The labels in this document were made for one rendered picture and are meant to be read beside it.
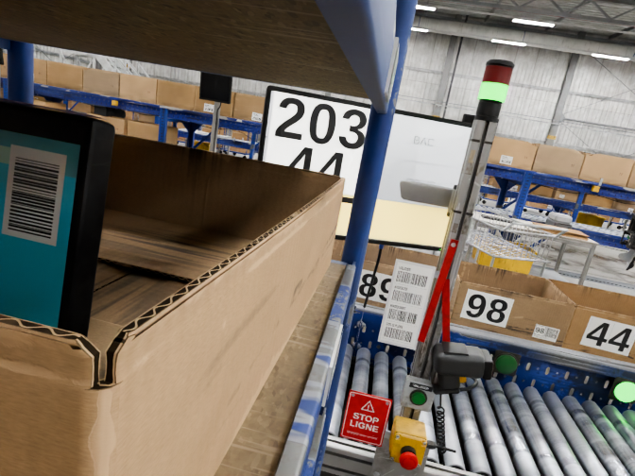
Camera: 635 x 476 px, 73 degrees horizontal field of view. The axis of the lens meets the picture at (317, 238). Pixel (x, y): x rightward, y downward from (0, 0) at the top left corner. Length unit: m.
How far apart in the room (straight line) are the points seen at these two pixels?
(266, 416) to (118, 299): 0.15
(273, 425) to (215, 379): 0.08
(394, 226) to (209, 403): 0.87
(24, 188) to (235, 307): 0.09
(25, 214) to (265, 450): 0.14
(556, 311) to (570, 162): 4.83
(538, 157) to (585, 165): 0.58
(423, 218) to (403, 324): 0.25
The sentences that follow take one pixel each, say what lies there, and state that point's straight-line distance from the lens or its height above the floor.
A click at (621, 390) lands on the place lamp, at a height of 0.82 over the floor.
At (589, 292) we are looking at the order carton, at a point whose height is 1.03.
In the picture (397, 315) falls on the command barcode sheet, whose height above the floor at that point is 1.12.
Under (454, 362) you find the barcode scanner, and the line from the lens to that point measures 0.96.
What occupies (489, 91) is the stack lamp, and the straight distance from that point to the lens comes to 0.92.
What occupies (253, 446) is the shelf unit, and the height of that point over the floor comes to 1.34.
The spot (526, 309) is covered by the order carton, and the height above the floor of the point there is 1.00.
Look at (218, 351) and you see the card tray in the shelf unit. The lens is 0.16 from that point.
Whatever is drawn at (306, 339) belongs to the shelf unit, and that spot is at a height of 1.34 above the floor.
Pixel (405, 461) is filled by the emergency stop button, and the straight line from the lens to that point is 1.04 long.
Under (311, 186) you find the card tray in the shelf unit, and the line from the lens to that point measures 0.48.
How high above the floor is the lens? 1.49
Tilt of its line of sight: 15 degrees down
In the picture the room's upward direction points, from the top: 10 degrees clockwise
